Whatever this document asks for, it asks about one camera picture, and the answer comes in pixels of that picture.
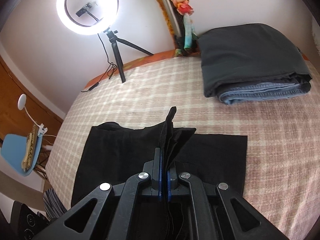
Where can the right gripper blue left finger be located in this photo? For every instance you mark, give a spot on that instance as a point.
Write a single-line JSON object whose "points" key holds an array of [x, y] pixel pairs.
{"points": [[106, 212]]}

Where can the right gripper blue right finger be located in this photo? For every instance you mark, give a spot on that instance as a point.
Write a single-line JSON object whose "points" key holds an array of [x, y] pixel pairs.
{"points": [[216, 211]]}

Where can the black track pants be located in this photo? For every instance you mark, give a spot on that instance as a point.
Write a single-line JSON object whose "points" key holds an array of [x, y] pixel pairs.
{"points": [[112, 154]]}

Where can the striped grey fabric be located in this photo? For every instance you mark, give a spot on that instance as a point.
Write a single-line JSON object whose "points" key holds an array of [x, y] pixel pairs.
{"points": [[53, 206]]}

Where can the black electronic device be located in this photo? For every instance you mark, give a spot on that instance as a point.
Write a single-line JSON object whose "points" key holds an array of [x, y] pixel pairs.
{"points": [[25, 223]]}

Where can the yellow patterned book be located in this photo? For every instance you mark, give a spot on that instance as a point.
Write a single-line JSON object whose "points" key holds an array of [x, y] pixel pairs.
{"points": [[30, 149]]}

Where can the light blue chair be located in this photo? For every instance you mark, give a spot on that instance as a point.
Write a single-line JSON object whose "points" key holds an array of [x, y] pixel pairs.
{"points": [[13, 152]]}

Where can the blue folded jeans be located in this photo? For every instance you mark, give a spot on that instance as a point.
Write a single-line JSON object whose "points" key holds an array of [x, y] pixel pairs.
{"points": [[262, 91]]}

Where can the brown wooden door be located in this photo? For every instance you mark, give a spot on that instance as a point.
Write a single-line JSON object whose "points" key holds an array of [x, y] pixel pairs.
{"points": [[17, 122]]}

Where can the white clip desk lamp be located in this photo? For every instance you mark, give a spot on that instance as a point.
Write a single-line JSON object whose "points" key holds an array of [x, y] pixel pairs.
{"points": [[42, 130]]}

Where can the dark grey folded pants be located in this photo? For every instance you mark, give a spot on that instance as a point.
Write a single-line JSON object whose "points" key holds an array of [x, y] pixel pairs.
{"points": [[248, 53]]}

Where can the black mini tripod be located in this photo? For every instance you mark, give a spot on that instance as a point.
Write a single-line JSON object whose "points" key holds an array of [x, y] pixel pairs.
{"points": [[114, 40]]}

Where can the black phone holder clip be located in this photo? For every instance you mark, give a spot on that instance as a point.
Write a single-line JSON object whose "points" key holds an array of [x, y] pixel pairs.
{"points": [[85, 9]]}

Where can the silver folded tripod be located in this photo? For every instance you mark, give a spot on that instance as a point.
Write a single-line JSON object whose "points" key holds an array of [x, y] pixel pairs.
{"points": [[174, 22]]}

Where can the white ring light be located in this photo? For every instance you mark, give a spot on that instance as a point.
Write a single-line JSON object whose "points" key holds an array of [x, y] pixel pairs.
{"points": [[87, 17]]}

